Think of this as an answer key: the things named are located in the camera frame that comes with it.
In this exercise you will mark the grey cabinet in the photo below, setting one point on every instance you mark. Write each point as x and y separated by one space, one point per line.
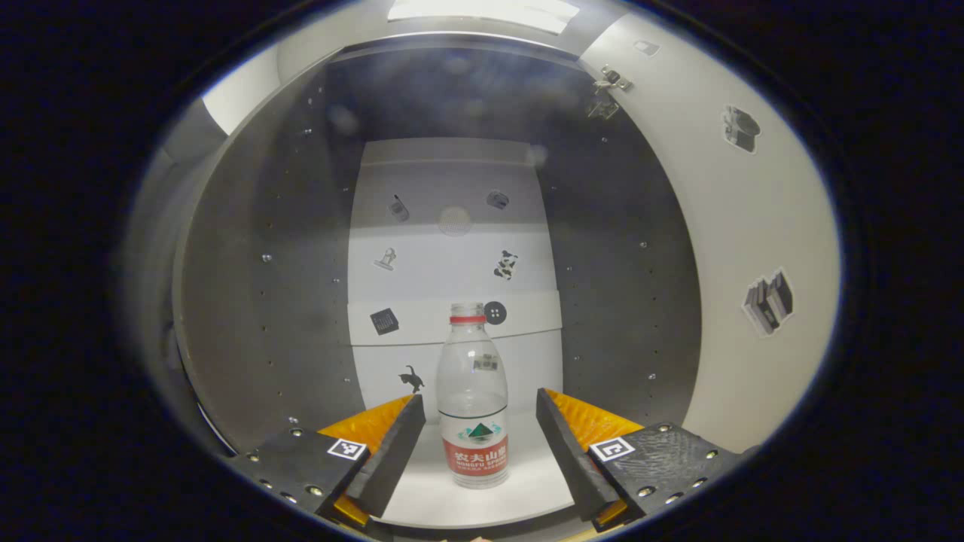
263 339

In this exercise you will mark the metal door hinge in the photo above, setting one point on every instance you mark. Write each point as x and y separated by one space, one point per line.
611 77

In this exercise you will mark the clear plastic bottle red label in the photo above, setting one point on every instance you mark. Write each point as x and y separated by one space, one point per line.
473 421

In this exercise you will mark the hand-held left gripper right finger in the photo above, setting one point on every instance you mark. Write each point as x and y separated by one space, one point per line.
572 467

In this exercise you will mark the large ceiling light panel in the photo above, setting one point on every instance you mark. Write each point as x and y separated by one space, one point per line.
482 15

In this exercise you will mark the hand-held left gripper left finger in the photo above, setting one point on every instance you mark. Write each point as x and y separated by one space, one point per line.
392 459

